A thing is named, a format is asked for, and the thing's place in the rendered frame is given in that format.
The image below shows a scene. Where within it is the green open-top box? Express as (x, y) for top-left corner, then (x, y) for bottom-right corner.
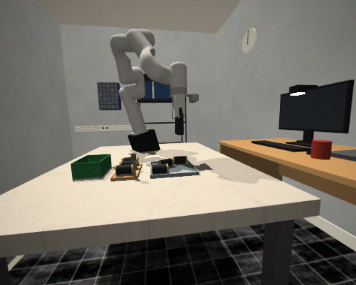
(71, 154), (112, 180)

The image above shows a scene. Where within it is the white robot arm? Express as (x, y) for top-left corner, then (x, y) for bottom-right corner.
(110, 29), (199, 136)

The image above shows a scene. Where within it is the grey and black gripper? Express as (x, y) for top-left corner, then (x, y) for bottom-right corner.
(170, 94), (187, 135)

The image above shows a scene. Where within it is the tan battery board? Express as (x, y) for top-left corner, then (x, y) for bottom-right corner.
(110, 153), (142, 181)

